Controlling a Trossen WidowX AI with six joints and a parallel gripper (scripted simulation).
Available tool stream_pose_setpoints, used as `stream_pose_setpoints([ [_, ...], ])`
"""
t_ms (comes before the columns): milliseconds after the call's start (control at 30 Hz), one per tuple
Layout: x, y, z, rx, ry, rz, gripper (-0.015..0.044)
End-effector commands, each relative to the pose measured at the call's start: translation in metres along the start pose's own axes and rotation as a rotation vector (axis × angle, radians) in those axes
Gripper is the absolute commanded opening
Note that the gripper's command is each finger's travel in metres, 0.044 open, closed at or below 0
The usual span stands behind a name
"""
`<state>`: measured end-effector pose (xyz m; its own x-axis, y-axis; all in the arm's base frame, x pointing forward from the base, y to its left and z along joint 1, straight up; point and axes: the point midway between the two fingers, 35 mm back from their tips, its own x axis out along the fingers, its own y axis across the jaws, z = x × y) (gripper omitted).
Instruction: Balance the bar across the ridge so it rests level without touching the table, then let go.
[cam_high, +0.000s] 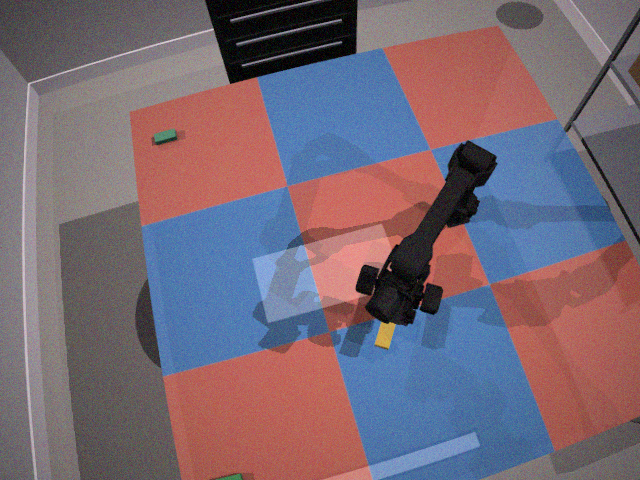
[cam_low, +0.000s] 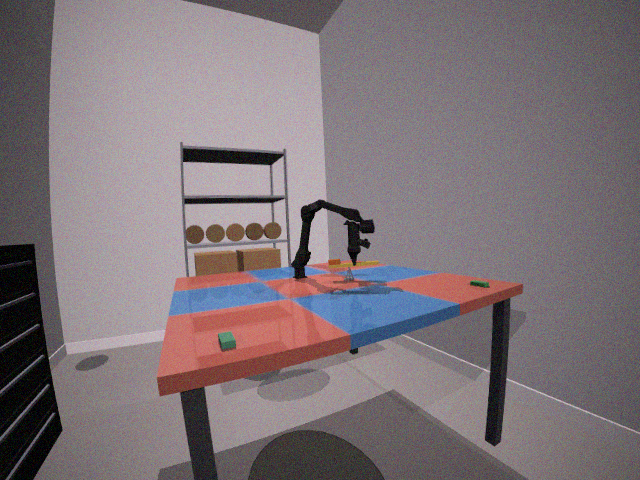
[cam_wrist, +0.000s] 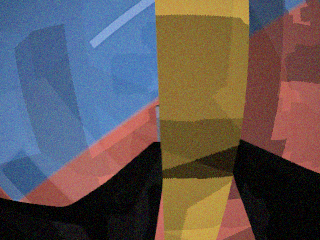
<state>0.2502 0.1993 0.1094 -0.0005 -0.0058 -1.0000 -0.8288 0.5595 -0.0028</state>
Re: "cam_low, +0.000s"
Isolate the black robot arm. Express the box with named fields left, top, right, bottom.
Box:
left=291, top=199, right=375, bottom=279

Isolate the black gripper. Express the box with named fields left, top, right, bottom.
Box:
left=348, top=234, right=361, bottom=265

